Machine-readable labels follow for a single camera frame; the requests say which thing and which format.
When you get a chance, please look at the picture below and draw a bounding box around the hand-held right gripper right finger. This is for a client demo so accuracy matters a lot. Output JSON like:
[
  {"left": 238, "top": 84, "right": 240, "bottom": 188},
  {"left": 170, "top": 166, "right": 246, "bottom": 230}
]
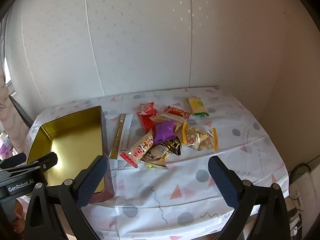
[{"left": 207, "top": 156, "right": 297, "bottom": 240}]

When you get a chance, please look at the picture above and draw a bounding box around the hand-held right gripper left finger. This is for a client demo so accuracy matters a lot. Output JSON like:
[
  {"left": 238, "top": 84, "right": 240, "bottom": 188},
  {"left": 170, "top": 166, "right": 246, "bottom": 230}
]
[{"left": 24, "top": 155, "right": 115, "bottom": 240}]

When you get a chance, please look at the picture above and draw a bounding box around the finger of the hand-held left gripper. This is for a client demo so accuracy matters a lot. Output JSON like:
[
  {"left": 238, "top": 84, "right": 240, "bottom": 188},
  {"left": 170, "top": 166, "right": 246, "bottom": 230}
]
[
  {"left": 0, "top": 152, "right": 27, "bottom": 169},
  {"left": 25, "top": 152, "right": 58, "bottom": 174}
]

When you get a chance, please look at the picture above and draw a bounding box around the gold tin box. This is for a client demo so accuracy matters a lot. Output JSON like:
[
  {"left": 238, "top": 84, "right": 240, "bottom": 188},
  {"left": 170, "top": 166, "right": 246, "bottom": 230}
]
[{"left": 26, "top": 106, "right": 115, "bottom": 204}]

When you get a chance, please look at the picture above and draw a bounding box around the long gold and white packet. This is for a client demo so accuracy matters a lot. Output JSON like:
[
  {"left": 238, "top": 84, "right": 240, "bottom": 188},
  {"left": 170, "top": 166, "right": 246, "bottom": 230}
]
[{"left": 109, "top": 114, "right": 134, "bottom": 160}]

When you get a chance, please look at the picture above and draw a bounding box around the clear yellow-edged nut packet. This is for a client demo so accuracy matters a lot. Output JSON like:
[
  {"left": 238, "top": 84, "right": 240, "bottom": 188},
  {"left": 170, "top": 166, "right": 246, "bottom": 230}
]
[{"left": 182, "top": 122, "right": 218, "bottom": 151}]

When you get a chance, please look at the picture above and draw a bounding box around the brown kraft snack packet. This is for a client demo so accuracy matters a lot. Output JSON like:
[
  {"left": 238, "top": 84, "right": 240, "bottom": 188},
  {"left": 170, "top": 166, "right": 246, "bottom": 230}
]
[{"left": 140, "top": 145, "right": 173, "bottom": 169}]

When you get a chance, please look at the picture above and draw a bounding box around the large plain red packet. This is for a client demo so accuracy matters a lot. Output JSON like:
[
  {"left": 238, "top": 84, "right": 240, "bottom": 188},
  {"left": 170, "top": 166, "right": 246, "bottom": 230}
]
[{"left": 137, "top": 112, "right": 158, "bottom": 134}]

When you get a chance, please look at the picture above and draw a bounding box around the purple snack packet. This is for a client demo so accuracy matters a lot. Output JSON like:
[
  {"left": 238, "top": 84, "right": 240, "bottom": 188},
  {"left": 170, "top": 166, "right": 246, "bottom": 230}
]
[{"left": 152, "top": 120, "right": 177, "bottom": 143}]

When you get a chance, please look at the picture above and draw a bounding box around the yellow and green cracker packet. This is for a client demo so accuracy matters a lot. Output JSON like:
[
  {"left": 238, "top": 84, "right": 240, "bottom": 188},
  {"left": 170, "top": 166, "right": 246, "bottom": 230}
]
[{"left": 186, "top": 97, "right": 209, "bottom": 117}]

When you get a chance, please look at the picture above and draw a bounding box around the red patterned snack bar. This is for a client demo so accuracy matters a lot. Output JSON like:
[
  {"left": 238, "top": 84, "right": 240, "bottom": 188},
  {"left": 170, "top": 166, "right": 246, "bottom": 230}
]
[{"left": 164, "top": 105, "right": 192, "bottom": 120}]

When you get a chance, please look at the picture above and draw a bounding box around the clear beige pastry packet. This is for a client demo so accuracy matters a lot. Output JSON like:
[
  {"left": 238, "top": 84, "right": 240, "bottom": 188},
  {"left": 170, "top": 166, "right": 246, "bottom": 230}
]
[{"left": 149, "top": 113, "right": 184, "bottom": 132}]

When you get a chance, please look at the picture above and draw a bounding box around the person's left hand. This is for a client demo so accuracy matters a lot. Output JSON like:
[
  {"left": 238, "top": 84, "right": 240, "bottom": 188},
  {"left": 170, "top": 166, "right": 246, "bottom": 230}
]
[{"left": 11, "top": 200, "right": 27, "bottom": 233}]

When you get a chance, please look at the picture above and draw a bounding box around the purple box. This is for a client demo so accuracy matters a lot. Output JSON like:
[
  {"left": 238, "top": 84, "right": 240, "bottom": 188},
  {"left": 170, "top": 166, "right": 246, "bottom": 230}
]
[{"left": 0, "top": 142, "right": 13, "bottom": 159}]

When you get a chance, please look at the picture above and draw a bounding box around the white patterned tablecloth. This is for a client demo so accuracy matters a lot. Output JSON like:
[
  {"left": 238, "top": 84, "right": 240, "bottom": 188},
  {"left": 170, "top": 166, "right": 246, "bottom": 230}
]
[{"left": 15, "top": 86, "right": 290, "bottom": 240}]

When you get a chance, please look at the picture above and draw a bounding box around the white box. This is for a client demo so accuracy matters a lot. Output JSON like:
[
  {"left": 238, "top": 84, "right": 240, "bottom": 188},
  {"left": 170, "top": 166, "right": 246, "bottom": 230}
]
[{"left": 290, "top": 172, "right": 318, "bottom": 210}]

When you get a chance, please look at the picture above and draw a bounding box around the black cable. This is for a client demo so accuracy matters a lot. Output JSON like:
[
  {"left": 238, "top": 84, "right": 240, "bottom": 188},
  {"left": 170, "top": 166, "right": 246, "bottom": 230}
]
[{"left": 287, "top": 164, "right": 313, "bottom": 183}]

